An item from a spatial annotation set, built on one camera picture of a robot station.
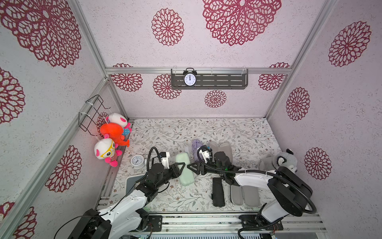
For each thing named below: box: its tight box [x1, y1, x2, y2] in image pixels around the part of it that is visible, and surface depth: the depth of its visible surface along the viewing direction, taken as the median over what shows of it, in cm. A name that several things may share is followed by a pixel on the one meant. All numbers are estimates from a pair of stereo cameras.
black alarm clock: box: [183, 67, 198, 88], surface depth 92 cm
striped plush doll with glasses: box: [94, 133, 123, 167], surface depth 82 cm
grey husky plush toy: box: [259, 148, 298, 173], surface depth 76 cm
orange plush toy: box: [99, 122, 130, 147], surface depth 91 cm
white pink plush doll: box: [107, 113, 133, 136], surface depth 97 cm
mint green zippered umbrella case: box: [175, 152, 195, 187], surface depth 80 cm
